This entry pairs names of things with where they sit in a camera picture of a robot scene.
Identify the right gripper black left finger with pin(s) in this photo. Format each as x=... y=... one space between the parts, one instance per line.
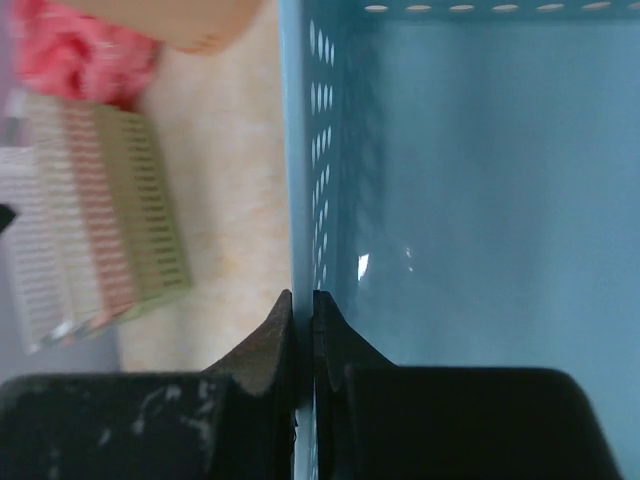
x=233 y=420

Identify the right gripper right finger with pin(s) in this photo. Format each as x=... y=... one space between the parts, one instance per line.
x=378 y=420

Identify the blue plastic basket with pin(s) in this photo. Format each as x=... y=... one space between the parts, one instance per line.
x=463 y=179

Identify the peach capybara print bucket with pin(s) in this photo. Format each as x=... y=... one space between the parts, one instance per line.
x=191 y=26

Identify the stacked pastel baskets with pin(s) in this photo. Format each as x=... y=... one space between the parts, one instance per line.
x=94 y=241

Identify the pink plastic bag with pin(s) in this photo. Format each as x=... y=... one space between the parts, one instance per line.
x=62 y=52

